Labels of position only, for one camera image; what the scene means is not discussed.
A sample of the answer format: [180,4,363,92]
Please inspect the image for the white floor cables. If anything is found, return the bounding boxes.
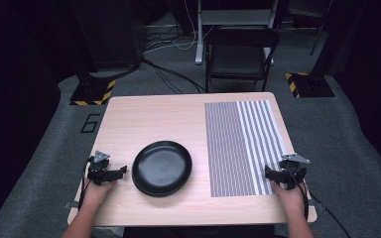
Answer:
[143,0,216,54]

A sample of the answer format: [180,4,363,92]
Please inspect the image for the person's left hand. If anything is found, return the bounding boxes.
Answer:
[82,179,117,210]

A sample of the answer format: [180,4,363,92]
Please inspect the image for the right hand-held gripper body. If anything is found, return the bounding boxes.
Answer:
[279,153,311,191]

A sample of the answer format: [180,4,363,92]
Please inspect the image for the person's dark clothing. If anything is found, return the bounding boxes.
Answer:
[122,225,276,238]

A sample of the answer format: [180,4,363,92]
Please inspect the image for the grey striped placemat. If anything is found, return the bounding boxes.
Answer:
[204,99,291,198]

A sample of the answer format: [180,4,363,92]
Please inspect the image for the thick black floor cable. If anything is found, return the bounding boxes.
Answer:
[141,57,206,95]

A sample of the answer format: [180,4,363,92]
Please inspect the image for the black hazard-striped stand base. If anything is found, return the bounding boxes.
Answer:
[285,72,335,99]
[69,73,117,107]

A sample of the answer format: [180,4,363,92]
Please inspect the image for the hand-held gripper cable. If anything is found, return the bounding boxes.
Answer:
[77,156,95,211]
[284,165,352,238]

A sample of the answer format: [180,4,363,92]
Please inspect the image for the black stand pole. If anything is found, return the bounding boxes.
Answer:
[309,0,333,77]

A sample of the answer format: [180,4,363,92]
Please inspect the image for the person's right hand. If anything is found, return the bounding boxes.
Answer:
[271,181,307,220]

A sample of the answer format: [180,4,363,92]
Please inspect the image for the left hand-held gripper cable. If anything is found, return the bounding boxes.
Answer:
[77,156,95,211]

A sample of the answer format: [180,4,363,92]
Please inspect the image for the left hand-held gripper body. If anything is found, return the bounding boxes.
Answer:
[87,150,113,186]

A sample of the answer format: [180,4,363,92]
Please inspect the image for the black folding chair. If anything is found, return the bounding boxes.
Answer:
[203,26,281,93]

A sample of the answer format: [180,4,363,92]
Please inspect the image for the white desk frame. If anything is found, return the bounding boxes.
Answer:
[194,0,279,65]

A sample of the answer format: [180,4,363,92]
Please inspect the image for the right hand-held gripper cable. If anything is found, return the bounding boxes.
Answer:
[284,165,352,238]

